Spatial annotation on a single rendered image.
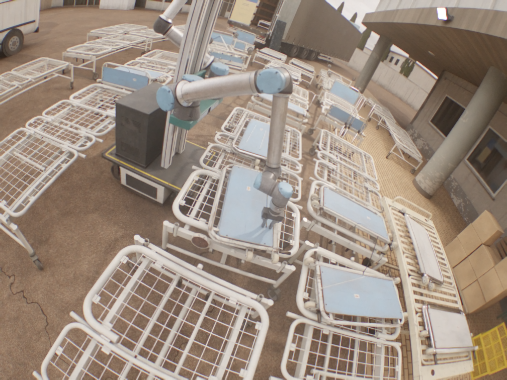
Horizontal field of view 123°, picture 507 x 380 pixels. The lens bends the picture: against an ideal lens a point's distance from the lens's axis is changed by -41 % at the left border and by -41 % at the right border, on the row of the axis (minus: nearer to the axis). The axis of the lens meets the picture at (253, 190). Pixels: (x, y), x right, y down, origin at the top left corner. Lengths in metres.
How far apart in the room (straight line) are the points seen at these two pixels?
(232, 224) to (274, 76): 0.90
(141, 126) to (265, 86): 1.09
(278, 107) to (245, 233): 0.76
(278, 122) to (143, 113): 0.98
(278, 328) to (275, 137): 1.37
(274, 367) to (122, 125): 2.12
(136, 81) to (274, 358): 3.00
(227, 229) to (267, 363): 1.00
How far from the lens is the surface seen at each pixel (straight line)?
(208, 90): 1.21
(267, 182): 1.28
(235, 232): 1.44
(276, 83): 1.04
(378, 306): 1.73
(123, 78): 3.03
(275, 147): 1.31
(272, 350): 1.84
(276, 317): 1.91
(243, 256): 1.51
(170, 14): 1.87
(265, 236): 1.48
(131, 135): 1.96
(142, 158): 2.01
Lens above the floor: 1.67
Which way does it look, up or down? 40 degrees down
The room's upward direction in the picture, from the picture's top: 25 degrees clockwise
